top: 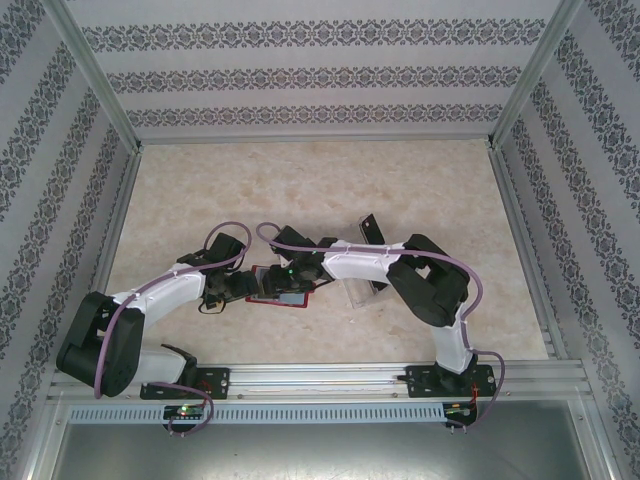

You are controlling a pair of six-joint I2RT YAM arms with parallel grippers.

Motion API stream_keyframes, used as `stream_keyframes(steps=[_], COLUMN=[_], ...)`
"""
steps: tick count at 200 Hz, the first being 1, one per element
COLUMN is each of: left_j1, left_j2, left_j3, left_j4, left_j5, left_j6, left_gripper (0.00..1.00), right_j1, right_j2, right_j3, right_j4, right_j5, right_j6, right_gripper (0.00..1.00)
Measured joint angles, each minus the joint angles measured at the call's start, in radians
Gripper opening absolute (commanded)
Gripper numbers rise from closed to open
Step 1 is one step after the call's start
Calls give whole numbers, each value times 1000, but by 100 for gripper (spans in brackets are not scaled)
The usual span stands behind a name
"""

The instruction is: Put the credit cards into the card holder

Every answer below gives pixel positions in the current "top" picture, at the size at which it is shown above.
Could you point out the red leather card holder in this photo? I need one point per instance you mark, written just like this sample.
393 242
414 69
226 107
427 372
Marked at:
295 299

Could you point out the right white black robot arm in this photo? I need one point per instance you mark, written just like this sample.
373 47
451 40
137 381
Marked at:
360 267

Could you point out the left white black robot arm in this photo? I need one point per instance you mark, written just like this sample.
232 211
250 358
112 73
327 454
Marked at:
165 292

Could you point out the black VIP card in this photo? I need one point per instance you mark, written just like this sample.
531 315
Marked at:
369 229
378 286

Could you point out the clear acrylic card stand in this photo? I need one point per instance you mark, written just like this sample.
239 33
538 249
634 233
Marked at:
357 295

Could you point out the aluminium thin edge strip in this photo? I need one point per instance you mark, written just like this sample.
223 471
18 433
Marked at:
320 142

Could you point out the grey metal panel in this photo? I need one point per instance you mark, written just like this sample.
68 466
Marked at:
320 455

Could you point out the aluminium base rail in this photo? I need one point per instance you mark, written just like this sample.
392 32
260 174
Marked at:
320 380

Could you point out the aluminium side rail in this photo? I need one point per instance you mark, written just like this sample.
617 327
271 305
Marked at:
520 225
114 225

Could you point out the aluminium frame post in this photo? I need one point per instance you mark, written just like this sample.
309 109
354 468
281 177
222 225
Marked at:
531 75
95 75

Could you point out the aluminium frame bar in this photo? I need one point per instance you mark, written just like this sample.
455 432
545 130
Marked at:
593 440
42 450

